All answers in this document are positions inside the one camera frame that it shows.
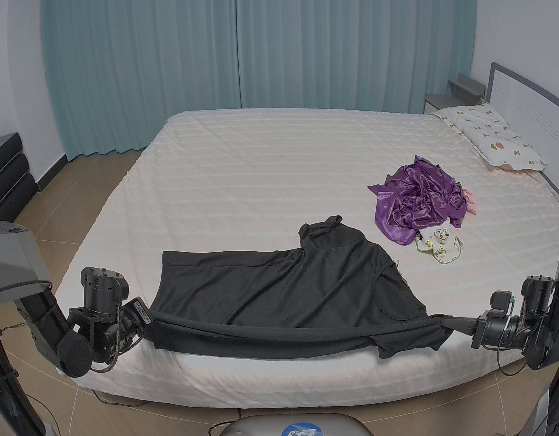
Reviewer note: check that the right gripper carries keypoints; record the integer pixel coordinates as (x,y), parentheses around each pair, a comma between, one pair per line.
(495,332)

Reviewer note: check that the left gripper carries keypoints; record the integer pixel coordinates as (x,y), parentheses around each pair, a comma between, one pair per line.
(136,323)

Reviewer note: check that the black T-shirt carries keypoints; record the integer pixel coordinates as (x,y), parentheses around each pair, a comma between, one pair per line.
(284,289)

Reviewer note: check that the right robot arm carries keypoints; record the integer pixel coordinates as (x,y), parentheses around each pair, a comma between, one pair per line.
(540,293)

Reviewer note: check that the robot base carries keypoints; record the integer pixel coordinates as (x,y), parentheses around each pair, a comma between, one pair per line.
(261,427)

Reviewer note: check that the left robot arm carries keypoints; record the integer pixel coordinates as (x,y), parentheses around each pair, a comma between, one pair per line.
(15,257)

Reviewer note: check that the white printed garment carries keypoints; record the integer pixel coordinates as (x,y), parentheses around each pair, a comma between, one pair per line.
(443,248)

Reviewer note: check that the pink garment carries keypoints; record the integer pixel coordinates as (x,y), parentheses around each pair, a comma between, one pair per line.
(472,205)

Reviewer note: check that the purple satin garment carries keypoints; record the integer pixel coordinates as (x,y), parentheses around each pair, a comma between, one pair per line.
(415,198)

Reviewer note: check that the bed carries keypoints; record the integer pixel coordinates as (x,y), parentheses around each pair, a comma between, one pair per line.
(261,175)

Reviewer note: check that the white printed pillow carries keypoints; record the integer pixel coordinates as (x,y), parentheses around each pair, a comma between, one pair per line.
(488,134)

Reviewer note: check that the black chest of drawers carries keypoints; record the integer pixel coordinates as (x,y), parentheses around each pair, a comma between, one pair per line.
(9,170)

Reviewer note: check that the grey bedside table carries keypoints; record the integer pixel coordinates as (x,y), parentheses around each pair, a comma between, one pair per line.
(438,102)

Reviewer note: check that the blue-green curtain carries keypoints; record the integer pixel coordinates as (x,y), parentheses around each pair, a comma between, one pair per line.
(138,61)
(352,39)

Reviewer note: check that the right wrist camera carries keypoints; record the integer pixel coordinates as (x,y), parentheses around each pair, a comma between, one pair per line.
(501,302)

